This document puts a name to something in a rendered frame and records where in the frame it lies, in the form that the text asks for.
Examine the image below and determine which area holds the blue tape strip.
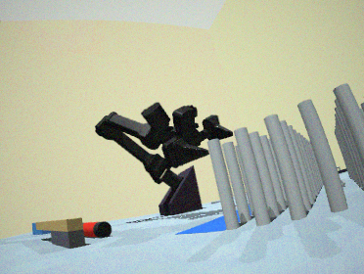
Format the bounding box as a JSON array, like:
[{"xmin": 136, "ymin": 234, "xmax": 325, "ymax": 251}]
[{"xmin": 175, "ymin": 216, "xmax": 226, "ymax": 235}]

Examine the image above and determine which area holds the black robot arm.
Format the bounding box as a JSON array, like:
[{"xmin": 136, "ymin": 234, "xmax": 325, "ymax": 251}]
[{"xmin": 95, "ymin": 102, "xmax": 199, "ymax": 191}]

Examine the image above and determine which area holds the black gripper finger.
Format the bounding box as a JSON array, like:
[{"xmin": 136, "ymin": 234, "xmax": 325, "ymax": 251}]
[
  {"xmin": 172, "ymin": 138, "xmax": 209, "ymax": 166},
  {"xmin": 209, "ymin": 117, "xmax": 233, "ymax": 140}
]

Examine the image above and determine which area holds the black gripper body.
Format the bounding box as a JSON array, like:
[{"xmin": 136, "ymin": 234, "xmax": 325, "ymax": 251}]
[{"xmin": 161, "ymin": 114, "xmax": 220, "ymax": 168}]

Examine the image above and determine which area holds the blue block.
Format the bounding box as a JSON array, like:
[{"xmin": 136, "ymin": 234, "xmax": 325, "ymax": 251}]
[{"xmin": 31, "ymin": 223, "xmax": 51, "ymax": 235}]

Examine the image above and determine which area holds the red and black cylinder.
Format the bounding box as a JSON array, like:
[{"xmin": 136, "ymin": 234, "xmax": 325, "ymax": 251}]
[{"xmin": 82, "ymin": 221, "xmax": 112, "ymax": 238}]

